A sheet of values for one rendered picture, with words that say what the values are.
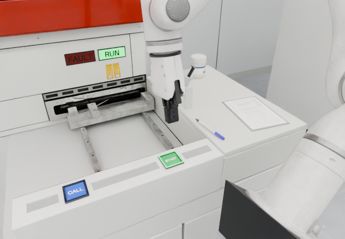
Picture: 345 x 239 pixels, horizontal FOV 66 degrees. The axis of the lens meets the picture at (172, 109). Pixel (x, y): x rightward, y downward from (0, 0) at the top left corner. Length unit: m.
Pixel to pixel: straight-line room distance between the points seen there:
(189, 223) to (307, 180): 0.43
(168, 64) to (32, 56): 0.67
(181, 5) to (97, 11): 0.60
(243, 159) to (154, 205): 0.31
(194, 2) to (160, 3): 0.06
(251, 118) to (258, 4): 2.72
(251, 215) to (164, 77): 0.36
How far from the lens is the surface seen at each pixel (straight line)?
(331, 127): 0.67
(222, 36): 3.35
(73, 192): 0.72
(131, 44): 1.20
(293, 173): 0.66
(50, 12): 1.06
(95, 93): 1.22
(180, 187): 0.79
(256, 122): 0.95
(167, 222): 0.87
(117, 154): 1.03
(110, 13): 1.10
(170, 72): 0.59
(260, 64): 3.92
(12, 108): 1.23
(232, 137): 0.87
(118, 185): 0.71
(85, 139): 1.08
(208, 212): 0.95
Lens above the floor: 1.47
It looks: 30 degrees down
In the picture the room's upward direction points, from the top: straight up
